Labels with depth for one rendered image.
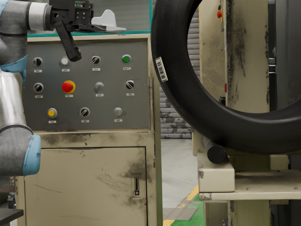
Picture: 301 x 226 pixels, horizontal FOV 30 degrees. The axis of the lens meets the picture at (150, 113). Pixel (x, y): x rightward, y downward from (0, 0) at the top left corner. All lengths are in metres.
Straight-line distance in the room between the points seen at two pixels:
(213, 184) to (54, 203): 0.95
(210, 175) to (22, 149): 0.54
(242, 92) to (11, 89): 0.73
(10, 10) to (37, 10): 0.07
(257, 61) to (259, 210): 0.47
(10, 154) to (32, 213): 0.67
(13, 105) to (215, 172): 0.69
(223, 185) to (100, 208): 0.87
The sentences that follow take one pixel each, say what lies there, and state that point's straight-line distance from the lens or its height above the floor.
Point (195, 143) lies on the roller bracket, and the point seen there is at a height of 0.89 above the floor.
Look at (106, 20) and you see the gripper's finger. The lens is 1.51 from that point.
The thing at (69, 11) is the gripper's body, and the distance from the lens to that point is 1.52.
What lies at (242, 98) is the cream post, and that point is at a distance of 1.77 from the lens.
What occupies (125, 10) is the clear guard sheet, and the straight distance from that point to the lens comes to 2.18.
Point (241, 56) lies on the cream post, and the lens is 1.77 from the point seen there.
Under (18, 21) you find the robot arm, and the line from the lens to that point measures 1.55.
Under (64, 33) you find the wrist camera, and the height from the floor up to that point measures 1.22.
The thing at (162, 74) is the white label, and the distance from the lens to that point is 1.40.
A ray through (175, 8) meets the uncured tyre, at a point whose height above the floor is 1.26.
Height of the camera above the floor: 1.08
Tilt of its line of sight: 3 degrees down
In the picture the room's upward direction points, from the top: 2 degrees counter-clockwise
